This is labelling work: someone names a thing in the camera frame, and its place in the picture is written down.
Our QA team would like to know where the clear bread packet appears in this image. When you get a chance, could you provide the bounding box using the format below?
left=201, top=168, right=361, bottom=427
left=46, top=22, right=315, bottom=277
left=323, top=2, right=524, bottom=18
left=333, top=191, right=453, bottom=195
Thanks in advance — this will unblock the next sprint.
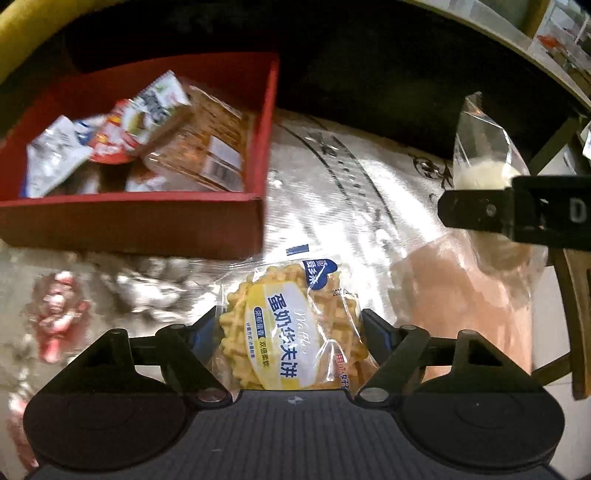
left=451, top=92, right=548, bottom=315

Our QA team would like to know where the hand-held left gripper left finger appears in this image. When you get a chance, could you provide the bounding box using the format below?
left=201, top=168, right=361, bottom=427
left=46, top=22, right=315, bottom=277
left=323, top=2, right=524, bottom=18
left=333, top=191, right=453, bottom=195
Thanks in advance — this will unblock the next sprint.
left=76, top=308, right=232, bottom=407

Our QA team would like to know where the red and white snack packet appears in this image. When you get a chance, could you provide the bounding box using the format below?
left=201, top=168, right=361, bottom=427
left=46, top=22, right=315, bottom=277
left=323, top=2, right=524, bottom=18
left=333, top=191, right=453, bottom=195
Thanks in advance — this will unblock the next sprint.
left=85, top=99, right=153, bottom=164

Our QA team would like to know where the yellow waffle packet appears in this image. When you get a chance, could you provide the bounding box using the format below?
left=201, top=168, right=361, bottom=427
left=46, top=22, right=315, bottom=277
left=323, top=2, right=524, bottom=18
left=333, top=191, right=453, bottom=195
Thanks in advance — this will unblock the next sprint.
left=189, top=256, right=370, bottom=393

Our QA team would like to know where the wooden furniture frame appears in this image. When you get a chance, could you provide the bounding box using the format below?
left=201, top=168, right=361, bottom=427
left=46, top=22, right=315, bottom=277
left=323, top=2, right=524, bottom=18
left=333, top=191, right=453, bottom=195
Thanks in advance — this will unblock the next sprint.
left=531, top=115, right=591, bottom=400

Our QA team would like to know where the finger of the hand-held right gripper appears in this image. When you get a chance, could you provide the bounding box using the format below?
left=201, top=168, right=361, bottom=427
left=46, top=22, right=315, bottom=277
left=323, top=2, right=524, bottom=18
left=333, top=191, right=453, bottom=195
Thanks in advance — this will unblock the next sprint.
left=438, top=187, right=515, bottom=232

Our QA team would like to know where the clear brown cracker pack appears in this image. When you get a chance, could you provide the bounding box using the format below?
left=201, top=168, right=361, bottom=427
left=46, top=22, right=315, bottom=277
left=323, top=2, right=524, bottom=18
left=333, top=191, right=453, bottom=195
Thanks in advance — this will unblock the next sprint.
left=141, top=85, right=252, bottom=192

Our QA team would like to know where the yellow pillow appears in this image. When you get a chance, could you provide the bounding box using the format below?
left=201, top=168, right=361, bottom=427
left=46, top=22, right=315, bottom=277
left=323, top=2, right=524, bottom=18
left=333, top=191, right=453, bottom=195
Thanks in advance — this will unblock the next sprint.
left=0, top=0, right=51, bottom=79

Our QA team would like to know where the red cardboard box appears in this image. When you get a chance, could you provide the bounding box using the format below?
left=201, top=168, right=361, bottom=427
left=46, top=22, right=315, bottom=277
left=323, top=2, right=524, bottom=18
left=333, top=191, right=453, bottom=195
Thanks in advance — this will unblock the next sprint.
left=0, top=52, right=280, bottom=260

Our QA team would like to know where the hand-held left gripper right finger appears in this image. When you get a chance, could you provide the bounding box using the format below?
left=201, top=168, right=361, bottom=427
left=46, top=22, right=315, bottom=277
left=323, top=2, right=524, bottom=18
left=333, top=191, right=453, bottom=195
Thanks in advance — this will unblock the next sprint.
left=355, top=308, right=522, bottom=409

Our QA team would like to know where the green and white snack packet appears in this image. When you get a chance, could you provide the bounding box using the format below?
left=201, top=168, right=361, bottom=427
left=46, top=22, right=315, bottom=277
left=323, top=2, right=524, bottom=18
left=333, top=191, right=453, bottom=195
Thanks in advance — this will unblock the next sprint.
left=131, top=70, right=192, bottom=144

